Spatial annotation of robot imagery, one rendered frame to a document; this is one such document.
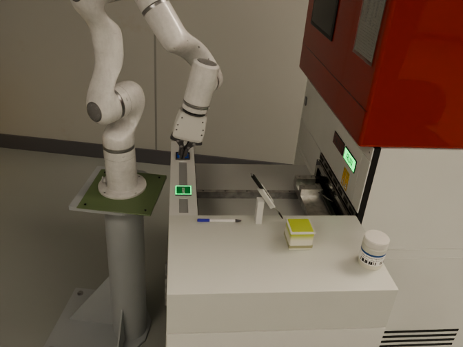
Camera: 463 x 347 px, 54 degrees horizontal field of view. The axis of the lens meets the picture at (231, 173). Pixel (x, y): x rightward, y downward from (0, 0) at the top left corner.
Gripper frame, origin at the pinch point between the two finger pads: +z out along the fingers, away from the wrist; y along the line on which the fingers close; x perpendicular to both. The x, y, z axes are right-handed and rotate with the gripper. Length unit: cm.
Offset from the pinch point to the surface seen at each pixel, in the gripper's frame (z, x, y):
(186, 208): 15.2, 9.9, -4.6
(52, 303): 123, -42, 40
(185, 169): 15.2, -16.6, -4.7
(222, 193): 22.9, -16.9, -21.5
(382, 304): 8, 50, -58
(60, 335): 119, -20, 31
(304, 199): 13, -8, -51
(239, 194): 22.0, -16.9, -28.4
